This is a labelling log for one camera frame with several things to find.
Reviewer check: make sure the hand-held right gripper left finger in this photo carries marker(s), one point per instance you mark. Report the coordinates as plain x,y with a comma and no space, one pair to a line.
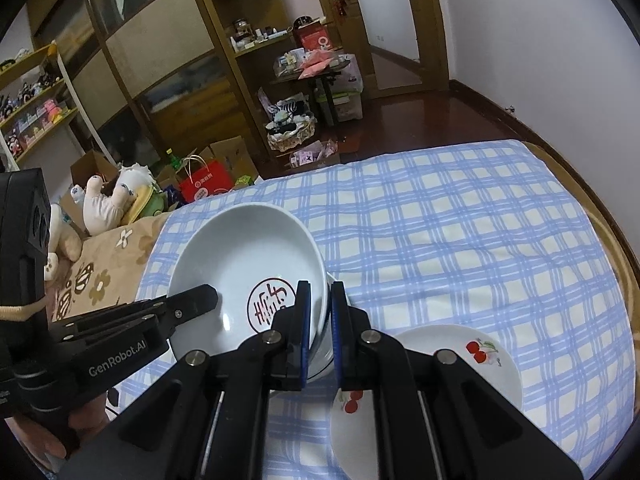
303,337

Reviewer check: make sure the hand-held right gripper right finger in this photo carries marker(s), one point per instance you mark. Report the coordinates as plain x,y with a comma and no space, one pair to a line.
337,340

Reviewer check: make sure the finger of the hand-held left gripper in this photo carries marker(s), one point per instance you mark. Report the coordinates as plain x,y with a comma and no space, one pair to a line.
200,300

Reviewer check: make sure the white bowl with orange label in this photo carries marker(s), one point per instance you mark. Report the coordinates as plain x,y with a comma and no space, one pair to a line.
320,355

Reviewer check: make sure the white bowl with red seal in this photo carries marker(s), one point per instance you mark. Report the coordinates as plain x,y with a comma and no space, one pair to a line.
240,255

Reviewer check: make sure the white cherry-print plate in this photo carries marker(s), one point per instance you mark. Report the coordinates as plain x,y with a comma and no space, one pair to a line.
492,370

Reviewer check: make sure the person's left hand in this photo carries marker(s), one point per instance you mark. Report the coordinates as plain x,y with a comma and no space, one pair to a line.
45,445

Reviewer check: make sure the brown flower-print blanket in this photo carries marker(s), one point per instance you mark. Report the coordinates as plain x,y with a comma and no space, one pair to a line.
100,270

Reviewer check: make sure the white plush toy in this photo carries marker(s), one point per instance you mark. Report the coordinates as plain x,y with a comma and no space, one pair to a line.
107,200

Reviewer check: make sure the open cardboard box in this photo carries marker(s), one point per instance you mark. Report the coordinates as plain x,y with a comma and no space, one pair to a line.
232,155
90,170

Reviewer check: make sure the green yellow plush toy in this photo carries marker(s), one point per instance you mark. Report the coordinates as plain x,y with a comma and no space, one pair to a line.
150,203

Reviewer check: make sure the red paper bag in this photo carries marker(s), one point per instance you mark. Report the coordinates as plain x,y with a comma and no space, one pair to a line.
205,184

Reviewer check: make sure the small green box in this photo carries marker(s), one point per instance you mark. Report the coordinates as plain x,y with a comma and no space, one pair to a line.
243,180

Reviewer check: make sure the blue plaid tablecloth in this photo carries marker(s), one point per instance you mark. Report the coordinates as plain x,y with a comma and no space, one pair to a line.
425,235

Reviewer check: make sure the green bottle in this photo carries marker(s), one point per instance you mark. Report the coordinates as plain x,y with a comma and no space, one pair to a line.
172,158

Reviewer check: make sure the row of small figurines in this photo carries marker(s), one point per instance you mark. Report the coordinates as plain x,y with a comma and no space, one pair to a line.
30,90

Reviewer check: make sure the cardboard box with papers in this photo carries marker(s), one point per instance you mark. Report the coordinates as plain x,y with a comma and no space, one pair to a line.
310,156

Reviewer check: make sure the wicker basket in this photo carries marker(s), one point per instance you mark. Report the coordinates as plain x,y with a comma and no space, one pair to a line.
292,139

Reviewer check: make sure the striped fabric pile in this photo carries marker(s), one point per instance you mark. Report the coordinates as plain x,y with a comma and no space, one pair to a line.
287,112

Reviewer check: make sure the wooden wardrobe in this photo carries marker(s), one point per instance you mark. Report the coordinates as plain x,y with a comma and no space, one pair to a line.
150,60

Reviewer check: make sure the clear plastic storage bin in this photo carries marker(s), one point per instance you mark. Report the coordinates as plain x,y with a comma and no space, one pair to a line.
346,102

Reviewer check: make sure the black stand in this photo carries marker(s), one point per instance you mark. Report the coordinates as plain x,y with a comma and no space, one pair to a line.
325,97

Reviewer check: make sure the pink bag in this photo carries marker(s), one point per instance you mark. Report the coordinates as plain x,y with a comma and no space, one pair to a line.
315,63

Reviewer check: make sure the printed plastic bag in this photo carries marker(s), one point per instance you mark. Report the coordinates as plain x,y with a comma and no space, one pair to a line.
350,72

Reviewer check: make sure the red box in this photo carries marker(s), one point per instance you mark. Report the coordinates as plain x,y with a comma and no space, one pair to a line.
314,37

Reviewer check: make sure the round wooden table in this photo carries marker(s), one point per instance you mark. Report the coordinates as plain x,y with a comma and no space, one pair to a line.
617,255

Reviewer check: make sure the wooden wall shelf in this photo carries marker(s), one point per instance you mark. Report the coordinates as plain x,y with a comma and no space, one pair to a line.
35,125

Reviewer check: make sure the wooden door frame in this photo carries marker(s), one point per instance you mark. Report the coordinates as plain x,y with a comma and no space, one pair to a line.
435,20

